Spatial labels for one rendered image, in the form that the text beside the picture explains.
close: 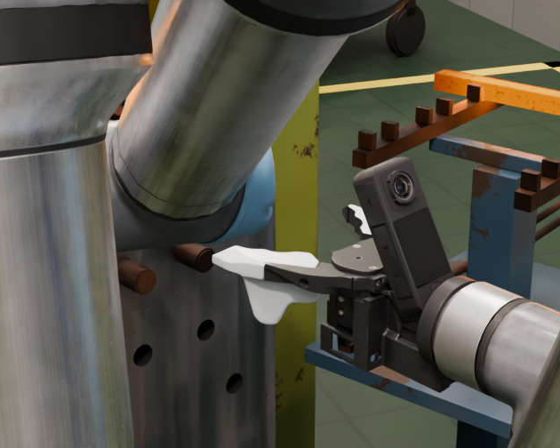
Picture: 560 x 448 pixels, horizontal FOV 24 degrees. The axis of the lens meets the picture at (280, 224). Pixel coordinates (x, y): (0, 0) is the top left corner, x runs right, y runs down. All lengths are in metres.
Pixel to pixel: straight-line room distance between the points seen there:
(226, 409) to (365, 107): 3.32
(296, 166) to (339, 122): 2.83
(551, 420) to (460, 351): 0.19
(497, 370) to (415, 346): 0.10
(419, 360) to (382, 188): 0.14
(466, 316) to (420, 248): 0.07
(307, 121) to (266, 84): 1.22
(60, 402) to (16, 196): 0.06
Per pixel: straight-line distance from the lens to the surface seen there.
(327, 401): 2.80
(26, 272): 0.33
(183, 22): 0.50
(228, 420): 1.50
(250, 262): 1.01
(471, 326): 0.92
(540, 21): 5.71
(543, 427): 0.76
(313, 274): 0.98
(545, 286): 1.77
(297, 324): 1.83
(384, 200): 0.95
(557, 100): 1.64
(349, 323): 1.02
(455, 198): 3.90
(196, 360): 1.43
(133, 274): 1.29
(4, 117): 0.32
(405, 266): 0.95
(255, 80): 0.51
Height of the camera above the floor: 1.42
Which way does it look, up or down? 23 degrees down
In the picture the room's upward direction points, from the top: straight up
